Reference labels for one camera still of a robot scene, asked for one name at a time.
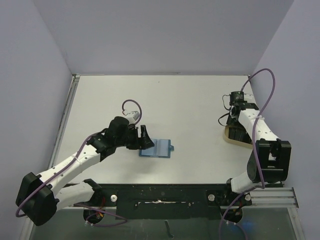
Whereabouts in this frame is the aluminium left side rail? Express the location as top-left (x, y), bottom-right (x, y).
top-left (47, 74), bottom-right (80, 170)

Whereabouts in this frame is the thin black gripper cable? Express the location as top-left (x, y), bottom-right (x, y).
top-left (217, 93), bottom-right (236, 127)

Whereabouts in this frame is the aluminium front rail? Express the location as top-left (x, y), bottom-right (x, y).
top-left (24, 186), bottom-right (300, 240)

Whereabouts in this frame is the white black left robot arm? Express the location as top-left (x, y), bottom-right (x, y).
top-left (15, 116), bottom-right (155, 226)

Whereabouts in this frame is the beige oval card tray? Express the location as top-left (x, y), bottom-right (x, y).
top-left (222, 126), bottom-right (253, 149)

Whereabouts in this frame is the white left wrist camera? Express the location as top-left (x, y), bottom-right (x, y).
top-left (122, 110), bottom-right (140, 124)

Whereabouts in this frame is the aluminium rail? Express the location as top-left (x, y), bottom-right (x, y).
top-left (47, 74), bottom-right (80, 170)
top-left (24, 186), bottom-right (300, 240)

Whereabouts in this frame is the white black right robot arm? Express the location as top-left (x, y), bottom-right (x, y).
top-left (222, 91), bottom-right (292, 205)

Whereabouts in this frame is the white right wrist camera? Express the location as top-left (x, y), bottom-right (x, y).
top-left (244, 93), bottom-right (254, 99)

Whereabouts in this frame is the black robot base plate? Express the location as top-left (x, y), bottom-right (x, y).
top-left (82, 183), bottom-right (252, 220)

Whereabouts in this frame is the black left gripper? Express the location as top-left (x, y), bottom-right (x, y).
top-left (115, 125), bottom-right (154, 150)

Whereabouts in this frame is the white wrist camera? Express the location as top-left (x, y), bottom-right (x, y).
top-left (244, 93), bottom-right (254, 99)
top-left (122, 110), bottom-right (140, 124)

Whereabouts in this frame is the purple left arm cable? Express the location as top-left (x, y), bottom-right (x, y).
top-left (15, 99), bottom-right (131, 228)

